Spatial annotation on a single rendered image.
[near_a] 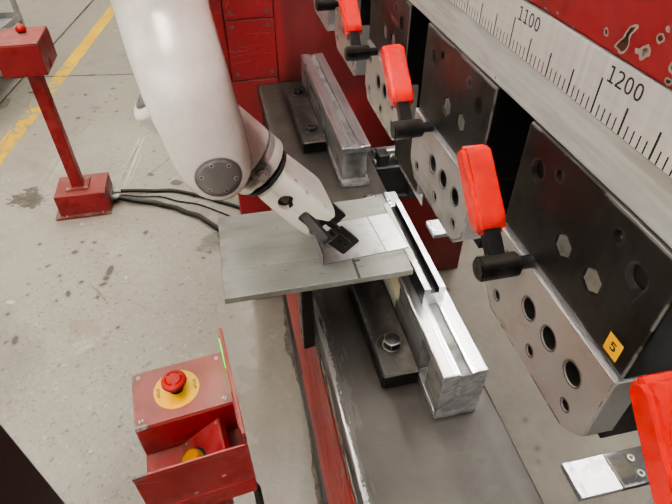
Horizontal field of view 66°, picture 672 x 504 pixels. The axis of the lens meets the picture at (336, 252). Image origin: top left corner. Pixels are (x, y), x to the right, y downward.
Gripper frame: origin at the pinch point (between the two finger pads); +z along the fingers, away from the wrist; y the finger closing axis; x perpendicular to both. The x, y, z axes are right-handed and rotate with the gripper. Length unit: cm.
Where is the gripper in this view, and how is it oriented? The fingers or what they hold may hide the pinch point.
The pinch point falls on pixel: (337, 227)
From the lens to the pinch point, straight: 75.7
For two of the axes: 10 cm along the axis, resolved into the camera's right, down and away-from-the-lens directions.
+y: -2.8, -6.4, 7.1
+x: -7.4, 6.2, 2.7
